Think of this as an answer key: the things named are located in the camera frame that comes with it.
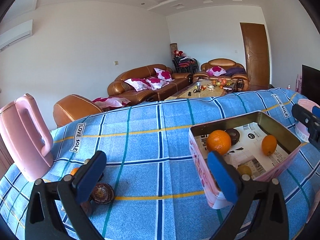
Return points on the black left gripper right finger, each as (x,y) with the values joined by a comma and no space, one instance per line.
(226,176)

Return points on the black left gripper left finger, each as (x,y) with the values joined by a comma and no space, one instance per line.
(87,176)

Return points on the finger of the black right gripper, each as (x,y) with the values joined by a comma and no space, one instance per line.
(316,111)
(307,126)

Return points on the green round fruit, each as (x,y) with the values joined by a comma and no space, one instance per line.
(244,169)

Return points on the large orange tangerine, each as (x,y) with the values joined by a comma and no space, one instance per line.
(219,141)

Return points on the dark brown round fruit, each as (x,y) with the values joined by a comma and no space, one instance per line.
(234,135)

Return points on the small orange tangerine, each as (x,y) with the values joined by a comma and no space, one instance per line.
(269,145)

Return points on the orange tangerine on cloth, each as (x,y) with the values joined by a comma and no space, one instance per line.
(73,171)

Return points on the dark brown fruit half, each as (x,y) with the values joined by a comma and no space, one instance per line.
(103,193)

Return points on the black television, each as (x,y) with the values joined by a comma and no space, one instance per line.
(310,82)

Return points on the blue plaid tablecloth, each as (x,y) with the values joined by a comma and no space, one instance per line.
(158,191)

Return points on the brown leather armchair near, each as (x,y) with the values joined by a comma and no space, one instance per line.
(73,107)

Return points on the brown leather armchair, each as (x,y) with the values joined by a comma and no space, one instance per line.
(73,107)
(243,80)

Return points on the pink electric kettle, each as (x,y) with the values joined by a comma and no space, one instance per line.
(26,137)

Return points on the purple blanket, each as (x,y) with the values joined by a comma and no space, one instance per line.
(235,71)

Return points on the brown wooden door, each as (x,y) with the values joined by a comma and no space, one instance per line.
(257,53)

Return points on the wooden coffee table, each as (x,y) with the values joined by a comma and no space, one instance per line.
(205,89)

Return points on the white magenta armchair pillow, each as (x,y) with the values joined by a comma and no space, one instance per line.
(216,71)

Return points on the brown leather armchair far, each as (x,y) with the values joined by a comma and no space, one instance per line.
(243,80)

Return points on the white magenta pillow left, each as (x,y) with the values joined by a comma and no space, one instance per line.
(138,84)

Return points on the brown leather three-seat sofa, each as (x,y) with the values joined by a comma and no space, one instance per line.
(118,88)

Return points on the white magenta pillow middle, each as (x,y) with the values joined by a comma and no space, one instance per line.
(156,83)

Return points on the stacked dark chairs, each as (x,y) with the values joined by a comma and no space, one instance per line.
(184,64)

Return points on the white magenta pillow right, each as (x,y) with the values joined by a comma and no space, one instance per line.
(163,75)

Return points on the white wall air conditioner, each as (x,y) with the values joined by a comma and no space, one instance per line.
(16,34)

